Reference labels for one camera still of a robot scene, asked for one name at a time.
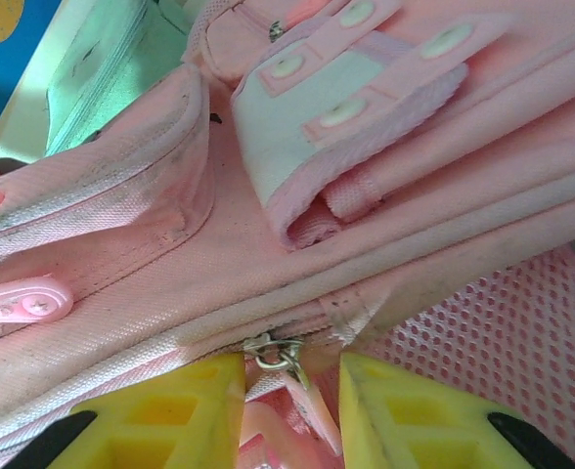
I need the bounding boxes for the mint green fabric case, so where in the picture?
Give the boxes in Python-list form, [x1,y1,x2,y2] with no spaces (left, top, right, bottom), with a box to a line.
[45,0,196,157]

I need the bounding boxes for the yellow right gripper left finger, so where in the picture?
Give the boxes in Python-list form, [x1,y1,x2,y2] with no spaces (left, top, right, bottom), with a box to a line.
[3,354,247,469]

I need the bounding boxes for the pink backpack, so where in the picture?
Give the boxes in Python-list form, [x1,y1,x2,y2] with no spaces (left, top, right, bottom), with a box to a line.
[0,0,575,469]

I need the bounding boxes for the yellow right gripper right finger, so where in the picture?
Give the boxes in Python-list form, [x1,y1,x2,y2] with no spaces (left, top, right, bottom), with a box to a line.
[338,351,575,469]

